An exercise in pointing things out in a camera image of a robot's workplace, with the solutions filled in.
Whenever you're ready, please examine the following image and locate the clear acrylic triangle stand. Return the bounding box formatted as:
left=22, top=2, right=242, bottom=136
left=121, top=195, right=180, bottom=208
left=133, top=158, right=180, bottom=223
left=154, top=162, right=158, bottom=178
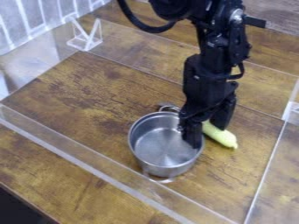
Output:
left=66, top=18, right=102, bottom=52

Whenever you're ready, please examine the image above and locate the clear acrylic front barrier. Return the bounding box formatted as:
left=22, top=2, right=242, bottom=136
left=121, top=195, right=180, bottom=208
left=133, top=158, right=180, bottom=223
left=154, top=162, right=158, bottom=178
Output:
left=0, top=103, right=237, bottom=224

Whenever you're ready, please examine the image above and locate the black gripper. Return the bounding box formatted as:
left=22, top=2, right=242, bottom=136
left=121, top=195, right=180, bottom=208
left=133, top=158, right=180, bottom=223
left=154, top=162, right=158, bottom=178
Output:
left=178, top=54, right=238, bottom=149

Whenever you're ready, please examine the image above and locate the black bar on table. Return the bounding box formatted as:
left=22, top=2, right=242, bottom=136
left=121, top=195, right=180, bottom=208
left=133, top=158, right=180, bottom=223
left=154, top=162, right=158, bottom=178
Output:
left=244, top=16, right=266, bottom=28

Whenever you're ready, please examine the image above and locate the stainless steel pot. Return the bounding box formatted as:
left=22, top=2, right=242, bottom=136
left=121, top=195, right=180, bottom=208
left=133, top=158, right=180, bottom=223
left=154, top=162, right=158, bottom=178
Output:
left=126, top=105, right=204, bottom=178

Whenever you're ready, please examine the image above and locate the green spoon handle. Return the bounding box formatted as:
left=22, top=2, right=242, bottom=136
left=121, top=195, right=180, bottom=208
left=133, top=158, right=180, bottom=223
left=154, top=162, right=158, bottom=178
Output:
left=202, top=121, right=238, bottom=150

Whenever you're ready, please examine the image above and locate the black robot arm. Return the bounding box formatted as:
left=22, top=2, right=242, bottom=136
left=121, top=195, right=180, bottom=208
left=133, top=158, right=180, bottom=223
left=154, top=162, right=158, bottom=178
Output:
left=149, top=0, right=265, bottom=148

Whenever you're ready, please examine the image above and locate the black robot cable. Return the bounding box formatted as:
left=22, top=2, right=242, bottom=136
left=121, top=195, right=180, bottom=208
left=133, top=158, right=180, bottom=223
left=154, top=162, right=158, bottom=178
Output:
left=116, top=0, right=188, bottom=34

